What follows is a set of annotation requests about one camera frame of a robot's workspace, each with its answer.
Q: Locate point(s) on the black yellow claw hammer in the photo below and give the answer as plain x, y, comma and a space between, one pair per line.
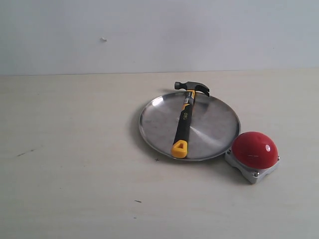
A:
179, 148

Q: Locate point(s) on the red dome push button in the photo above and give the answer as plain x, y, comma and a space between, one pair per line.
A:
255, 150

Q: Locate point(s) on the grey button base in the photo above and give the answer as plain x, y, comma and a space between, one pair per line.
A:
251, 174

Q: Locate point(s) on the round steel plate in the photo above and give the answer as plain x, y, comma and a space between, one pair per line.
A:
213, 128

